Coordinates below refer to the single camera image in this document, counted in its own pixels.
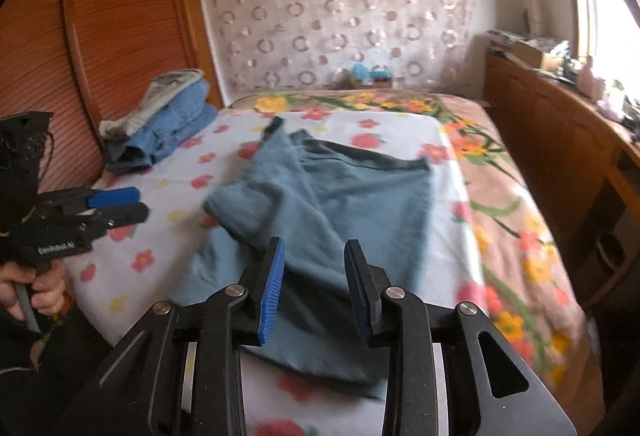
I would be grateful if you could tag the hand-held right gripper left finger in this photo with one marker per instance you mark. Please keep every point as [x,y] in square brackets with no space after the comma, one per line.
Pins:
[270,291]

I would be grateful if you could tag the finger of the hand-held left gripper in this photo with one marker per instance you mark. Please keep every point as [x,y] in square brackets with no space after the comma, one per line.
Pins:
[115,198]
[127,213]

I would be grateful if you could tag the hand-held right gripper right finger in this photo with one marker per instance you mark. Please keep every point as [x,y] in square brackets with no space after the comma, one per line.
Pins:
[357,296]

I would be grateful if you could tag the teal pants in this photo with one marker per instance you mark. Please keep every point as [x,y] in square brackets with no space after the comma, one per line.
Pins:
[320,196]

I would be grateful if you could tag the person's left forearm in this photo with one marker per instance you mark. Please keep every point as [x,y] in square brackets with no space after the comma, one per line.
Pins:
[30,391]

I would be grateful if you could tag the folded khaki pants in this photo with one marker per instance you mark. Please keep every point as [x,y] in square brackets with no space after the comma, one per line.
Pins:
[165,88]

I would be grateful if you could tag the person's left hand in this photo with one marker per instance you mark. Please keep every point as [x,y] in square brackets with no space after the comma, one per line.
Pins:
[50,291]

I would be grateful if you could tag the folded blue jeans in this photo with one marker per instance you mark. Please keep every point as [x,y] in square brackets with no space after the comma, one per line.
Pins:
[170,128]

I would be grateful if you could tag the white floral bedsheet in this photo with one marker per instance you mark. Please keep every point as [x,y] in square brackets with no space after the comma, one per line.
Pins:
[350,126]

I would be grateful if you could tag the floral pillow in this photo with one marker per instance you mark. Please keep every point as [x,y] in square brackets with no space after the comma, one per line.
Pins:
[500,196]

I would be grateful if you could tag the wooden ribbed headboard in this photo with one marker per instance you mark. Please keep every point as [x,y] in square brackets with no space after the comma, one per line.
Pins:
[125,16]

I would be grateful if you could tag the small printed carton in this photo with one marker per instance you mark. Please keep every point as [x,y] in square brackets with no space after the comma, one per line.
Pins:
[375,83]

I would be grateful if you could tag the teal plastic bag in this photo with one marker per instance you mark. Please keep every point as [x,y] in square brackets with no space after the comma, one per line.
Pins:
[367,71]

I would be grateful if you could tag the dark chair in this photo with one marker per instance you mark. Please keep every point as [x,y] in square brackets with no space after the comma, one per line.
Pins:
[607,246]

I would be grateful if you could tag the long wooden cabinet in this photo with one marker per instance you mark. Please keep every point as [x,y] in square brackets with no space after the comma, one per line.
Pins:
[540,116]

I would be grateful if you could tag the stack of papers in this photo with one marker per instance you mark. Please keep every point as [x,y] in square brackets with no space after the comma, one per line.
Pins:
[502,41]

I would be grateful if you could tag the open cardboard box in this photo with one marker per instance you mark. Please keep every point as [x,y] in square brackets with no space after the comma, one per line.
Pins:
[535,53]

